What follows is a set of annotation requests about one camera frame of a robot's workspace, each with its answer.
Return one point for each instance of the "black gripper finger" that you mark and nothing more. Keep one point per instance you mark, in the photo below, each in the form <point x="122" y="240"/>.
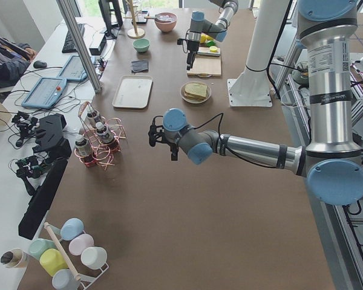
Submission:
<point x="174" y="153"/>
<point x="190" y="60"/>

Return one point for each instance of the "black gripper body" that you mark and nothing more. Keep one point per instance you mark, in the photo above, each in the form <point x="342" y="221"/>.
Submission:
<point x="192" y="46"/>
<point x="172" y="147"/>

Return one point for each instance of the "bread slice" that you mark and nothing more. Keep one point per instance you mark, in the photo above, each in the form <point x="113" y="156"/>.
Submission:
<point x="195" y="88"/>

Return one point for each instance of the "white round plate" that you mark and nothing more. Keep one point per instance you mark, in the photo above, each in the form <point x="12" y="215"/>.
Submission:
<point x="208" y="93"/>

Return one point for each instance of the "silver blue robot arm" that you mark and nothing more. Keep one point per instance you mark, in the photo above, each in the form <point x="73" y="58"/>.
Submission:
<point x="331" y="161"/>
<point x="217" y="30"/>

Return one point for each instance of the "cream rabbit tray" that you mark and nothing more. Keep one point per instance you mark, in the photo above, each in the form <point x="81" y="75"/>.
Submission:
<point x="132" y="92"/>

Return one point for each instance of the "whole yellow lemon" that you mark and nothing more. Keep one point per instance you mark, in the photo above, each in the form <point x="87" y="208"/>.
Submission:
<point x="203" y="38"/>

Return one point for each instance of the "wooden cutting board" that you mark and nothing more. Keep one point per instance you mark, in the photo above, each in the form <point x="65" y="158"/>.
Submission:
<point x="206" y="66"/>

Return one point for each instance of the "green lime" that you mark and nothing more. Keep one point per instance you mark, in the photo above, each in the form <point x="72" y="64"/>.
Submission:
<point x="210" y="43"/>

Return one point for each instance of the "pink bowl with ice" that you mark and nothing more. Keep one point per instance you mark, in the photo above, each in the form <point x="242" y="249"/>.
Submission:
<point x="166" y="21"/>

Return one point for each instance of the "toast slice on plate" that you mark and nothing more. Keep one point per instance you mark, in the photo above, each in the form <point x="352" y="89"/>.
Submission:
<point x="194" y="97"/>

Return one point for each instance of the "steel ice scoop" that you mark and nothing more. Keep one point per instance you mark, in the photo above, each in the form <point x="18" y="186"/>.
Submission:
<point x="152" y="17"/>

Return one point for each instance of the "grey folded cloth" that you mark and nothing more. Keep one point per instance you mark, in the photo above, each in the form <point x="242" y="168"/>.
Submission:
<point x="138" y="66"/>

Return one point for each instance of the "green ceramic bowl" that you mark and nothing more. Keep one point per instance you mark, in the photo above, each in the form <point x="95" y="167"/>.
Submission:
<point x="141" y="45"/>

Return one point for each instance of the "wooden mug tree stand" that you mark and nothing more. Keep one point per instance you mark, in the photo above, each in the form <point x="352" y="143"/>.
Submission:
<point x="135" y="32"/>

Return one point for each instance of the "black monitor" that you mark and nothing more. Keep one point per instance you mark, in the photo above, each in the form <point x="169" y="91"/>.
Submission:
<point x="111" y="14"/>

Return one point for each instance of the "tea bottle back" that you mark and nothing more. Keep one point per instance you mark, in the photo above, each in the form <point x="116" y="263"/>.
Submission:
<point x="93" y="117"/>

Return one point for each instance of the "blue teach pendant far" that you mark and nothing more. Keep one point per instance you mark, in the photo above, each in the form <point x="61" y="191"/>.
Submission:
<point x="73" y="70"/>

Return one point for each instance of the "blue teach pendant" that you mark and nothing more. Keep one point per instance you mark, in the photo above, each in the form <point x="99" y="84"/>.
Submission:
<point x="73" y="70"/>
<point x="45" y="93"/>

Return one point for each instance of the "black keyboard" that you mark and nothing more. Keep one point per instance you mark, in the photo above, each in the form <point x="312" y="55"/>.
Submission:
<point x="69" y="45"/>

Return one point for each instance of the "white cup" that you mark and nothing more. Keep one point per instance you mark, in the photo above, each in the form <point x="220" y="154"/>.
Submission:
<point x="94" y="257"/>

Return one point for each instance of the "pink cup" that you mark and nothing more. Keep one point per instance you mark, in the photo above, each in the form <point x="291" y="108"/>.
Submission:
<point x="80" y="243"/>

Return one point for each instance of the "blue teach pendant near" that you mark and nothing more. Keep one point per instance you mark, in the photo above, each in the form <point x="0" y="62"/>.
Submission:
<point x="45" y="93"/>

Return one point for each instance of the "white cup rack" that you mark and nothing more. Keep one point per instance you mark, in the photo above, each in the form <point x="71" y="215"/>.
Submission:
<point x="87" y="277"/>

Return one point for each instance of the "black computer mouse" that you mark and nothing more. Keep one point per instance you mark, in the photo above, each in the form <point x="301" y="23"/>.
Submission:
<point x="39" y="64"/>

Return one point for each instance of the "yellow cup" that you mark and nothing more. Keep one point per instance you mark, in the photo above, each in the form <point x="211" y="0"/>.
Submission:
<point x="52" y="261"/>

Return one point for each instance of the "mint green cup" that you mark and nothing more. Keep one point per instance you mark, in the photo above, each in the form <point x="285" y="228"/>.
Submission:
<point x="39" y="246"/>

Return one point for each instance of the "grey blue cup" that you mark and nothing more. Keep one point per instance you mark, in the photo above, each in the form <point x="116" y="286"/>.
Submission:
<point x="64" y="280"/>

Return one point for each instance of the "seated person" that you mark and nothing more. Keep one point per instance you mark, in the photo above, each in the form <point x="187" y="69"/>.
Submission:
<point x="15" y="58"/>

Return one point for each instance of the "paper cup with metal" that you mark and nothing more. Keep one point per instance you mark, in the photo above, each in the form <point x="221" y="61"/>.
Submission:
<point x="15" y="258"/>

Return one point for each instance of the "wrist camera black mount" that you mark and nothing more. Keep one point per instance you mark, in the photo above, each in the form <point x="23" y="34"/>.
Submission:
<point x="184" y="42"/>
<point x="156" y="133"/>

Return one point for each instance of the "steel handled knife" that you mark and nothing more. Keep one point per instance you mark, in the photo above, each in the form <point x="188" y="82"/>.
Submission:
<point x="209" y="54"/>

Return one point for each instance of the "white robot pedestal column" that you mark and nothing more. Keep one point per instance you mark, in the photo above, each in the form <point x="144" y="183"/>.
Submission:
<point x="252" y="87"/>

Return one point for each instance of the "copper wire bottle rack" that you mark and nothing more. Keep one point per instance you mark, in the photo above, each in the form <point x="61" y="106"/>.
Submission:
<point x="102" y="155"/>

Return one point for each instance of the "aluminium frame post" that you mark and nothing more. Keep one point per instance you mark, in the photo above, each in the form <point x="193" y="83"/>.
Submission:
<point x="70" y="20"/>

